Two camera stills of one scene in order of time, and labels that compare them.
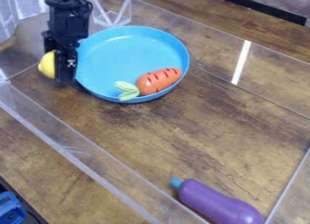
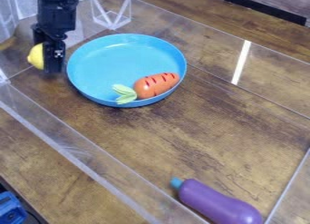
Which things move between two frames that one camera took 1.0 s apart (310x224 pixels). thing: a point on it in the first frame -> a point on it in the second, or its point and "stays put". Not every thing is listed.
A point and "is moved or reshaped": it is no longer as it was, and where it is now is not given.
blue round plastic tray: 114,54 is moved or reshaped
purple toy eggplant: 215,209 stays put
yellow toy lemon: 46,64 is moved or reshaped
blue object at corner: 12,211 stays put
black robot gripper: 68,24 -> 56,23
